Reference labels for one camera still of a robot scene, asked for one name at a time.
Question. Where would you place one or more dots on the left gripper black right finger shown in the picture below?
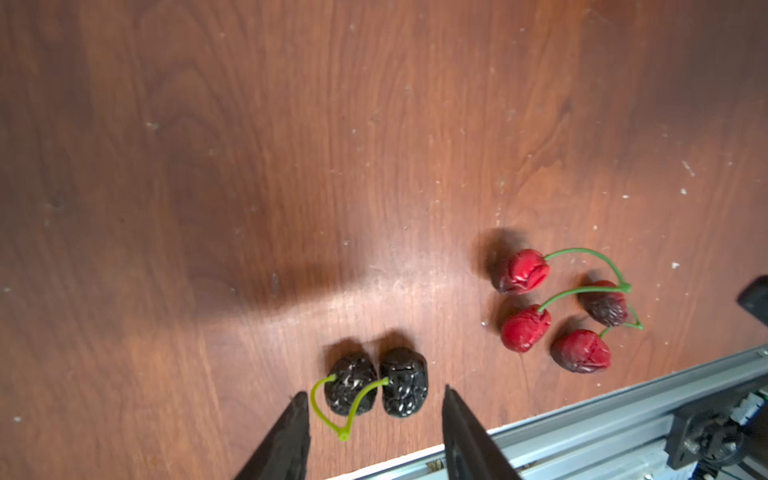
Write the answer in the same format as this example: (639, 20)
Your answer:
(470, 452)

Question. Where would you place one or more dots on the black utility knife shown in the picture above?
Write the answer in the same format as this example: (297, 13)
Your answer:
(754, 299)

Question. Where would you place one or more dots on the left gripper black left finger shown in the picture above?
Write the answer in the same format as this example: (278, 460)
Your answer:
(283, 453)

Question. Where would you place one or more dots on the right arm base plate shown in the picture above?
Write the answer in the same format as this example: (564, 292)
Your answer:
(718, 431)

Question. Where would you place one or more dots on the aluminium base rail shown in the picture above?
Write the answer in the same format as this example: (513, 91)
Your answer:
(621, 435)

